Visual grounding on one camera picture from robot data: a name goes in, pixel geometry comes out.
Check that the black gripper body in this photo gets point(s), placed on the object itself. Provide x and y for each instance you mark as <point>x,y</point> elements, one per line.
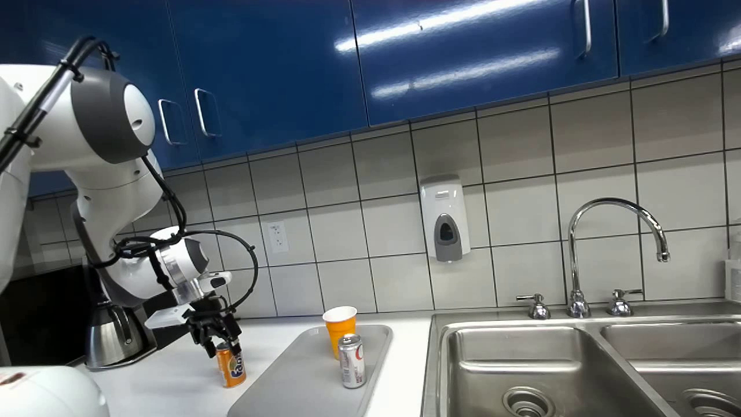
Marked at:
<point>208,315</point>

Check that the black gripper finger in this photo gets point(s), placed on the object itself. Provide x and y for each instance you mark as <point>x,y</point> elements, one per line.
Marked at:
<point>205,338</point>
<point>235,328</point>

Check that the orange fanta can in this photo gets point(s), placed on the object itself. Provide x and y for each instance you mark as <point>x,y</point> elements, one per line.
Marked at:
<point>229,372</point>

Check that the silver coke can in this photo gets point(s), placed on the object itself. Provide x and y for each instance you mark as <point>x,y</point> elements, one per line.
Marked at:
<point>352,361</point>

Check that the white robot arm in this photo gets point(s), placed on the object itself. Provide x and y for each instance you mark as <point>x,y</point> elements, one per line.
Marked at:
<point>107,117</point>

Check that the grey metal tray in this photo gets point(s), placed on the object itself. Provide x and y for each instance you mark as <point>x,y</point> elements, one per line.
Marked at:
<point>301,386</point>

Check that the steel coffee carafe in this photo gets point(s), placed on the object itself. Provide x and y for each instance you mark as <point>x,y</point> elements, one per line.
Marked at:
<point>117,338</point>

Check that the orange paper cup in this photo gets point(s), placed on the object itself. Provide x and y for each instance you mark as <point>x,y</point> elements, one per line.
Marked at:
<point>339,328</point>

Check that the black microwave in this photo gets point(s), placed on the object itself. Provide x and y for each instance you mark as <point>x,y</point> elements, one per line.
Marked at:
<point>46,315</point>

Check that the stainless steel double sink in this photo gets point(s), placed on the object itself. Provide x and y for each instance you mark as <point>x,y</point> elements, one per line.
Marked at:
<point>478,361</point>

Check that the sink drain strainer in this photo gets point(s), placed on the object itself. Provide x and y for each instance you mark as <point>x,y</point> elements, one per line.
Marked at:
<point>527,402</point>
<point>710,403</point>

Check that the chrome faucet knob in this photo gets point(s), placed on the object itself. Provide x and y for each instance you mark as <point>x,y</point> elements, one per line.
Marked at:
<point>535,306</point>
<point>620,302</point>

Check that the chrome gooseneck faucet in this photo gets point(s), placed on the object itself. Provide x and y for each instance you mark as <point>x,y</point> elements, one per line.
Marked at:
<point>574,292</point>

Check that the blue upper cabinets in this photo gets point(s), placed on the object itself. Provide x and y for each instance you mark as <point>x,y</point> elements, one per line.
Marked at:
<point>463,54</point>

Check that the white wall outlet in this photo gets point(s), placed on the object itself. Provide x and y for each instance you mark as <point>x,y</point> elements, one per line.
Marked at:
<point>275,241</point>

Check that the white wall soap dispenser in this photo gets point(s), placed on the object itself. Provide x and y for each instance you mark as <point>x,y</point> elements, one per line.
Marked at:
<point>442,210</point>

